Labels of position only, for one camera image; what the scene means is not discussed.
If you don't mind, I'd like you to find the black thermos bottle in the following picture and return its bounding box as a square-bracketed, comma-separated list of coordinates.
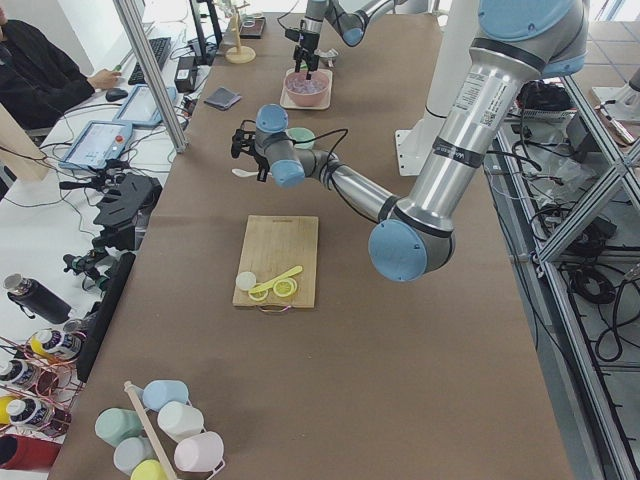
[3, 273, 72, 325]

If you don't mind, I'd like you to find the upper lemon slice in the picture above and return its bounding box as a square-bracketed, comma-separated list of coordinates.
[272, 277, 298, 298]

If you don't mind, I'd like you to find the black camera tripod mount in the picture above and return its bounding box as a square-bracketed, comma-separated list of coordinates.
[58, 172, 164, 251]

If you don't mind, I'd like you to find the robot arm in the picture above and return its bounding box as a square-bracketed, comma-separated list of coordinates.
[285, 0, 404, 80]
[249, 1, 589, 282]

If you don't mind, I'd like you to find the white cup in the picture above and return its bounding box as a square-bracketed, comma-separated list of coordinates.
[157, 401, 204, 442]

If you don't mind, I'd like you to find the blue teach pendant far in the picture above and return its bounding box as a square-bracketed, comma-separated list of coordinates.
[113, 84, 162, 128]

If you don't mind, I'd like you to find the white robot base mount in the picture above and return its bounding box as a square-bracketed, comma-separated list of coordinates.
[395, 0, 479, 176]

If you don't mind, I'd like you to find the copper wire basket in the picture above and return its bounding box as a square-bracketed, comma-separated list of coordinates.
[1, 335, 84, 438]

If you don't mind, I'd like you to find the grey folded cloth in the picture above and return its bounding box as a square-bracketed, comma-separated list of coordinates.
[204, 87, 242, 111]

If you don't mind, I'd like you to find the yellow sauce bottle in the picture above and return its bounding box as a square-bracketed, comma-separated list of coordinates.
[31, 329, 83, 361]

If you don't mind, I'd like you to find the pink cup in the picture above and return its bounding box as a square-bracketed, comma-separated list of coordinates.
[174, 431, 225, 472]

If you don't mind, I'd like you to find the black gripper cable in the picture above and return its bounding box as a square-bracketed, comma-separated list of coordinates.
[292, 128, 350, 174]

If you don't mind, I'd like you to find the person in black jacket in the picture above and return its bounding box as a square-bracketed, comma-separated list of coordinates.
[1, 13, 121, 130]

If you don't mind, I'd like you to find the lemon slice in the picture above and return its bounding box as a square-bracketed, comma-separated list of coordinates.
[248, 291, 268, 302]
[272, 277, 298, 298]

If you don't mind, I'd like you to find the aluminium frame post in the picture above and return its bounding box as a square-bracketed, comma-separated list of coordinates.
[113, 0, 187, 154]

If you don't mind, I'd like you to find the black keyboard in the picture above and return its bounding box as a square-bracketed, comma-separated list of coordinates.
[127, 36, 173, 86]

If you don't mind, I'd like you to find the black computer mouse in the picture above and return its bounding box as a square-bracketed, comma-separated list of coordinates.
[105, 88, 129, 102]

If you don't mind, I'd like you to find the white ceramic spoon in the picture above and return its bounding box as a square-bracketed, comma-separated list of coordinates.
[231, 168, 258, 179]

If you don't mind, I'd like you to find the wooden mug tree stand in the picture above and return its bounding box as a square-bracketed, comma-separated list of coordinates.
[225, 1, 256, 64]

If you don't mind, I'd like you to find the grey blue cup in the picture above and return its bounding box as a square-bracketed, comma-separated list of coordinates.
[113, 437, 156, 475]

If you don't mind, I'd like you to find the light blue cup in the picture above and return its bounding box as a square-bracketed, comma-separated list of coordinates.
[142, 379, 189, 412]

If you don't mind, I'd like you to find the yellow cup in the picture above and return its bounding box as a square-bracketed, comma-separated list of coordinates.
[130, 459, 168, 480]

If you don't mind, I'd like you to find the blue teach pendant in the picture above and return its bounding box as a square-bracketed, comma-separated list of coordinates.
[113, 84, 162, 128]
[58, 121, 133, 170]

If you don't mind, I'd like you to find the pink bowl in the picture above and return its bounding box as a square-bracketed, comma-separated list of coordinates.
[283, 70, 332, 107]

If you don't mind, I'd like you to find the pile of clear ice cubes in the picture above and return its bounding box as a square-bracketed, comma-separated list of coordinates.
[284, 71, 329, 95]

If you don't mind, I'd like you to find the blue teach pendant near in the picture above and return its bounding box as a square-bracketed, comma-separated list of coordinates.
[58, 121, 133, 170]

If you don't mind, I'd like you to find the wooden cup rack pole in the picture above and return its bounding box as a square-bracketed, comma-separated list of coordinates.
[124, 380, 178, 480]

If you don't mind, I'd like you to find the steel ice scoop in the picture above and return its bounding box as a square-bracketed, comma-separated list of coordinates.
[318, 48, 340, 69]

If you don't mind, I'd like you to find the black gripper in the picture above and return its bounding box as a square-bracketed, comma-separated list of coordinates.
[294, 31, 319, 80]
[253, 151, 270, 181]

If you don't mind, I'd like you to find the bamboo cutting board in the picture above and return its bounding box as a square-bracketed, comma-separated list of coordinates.
[232, 215, 319, 309]

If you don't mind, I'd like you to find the cream rectangular tray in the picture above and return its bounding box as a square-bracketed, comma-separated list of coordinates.
[280, 69, 333, 110]

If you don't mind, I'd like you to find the mint green bowl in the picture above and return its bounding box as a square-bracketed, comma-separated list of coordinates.
[286, 127, 316, 150]

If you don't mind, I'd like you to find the mint green cup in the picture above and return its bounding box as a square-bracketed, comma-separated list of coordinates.
[94, 408, 143, 447]

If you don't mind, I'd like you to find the lower lemon slice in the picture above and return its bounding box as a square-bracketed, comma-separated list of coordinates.
[248, 291, 268, 302]

